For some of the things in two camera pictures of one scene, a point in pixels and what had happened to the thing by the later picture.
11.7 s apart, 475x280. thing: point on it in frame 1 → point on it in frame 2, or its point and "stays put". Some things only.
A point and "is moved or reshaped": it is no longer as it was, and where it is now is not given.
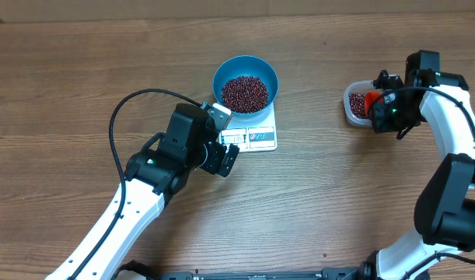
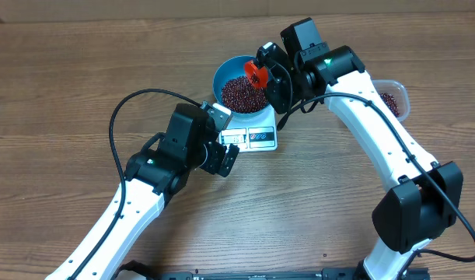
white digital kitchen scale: (256, 135) stays put
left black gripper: (212, 163) stays put
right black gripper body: (399, 113) → (289, 91)
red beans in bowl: (245, 94) stays put
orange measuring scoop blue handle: (371, 97) is moved or reshaped
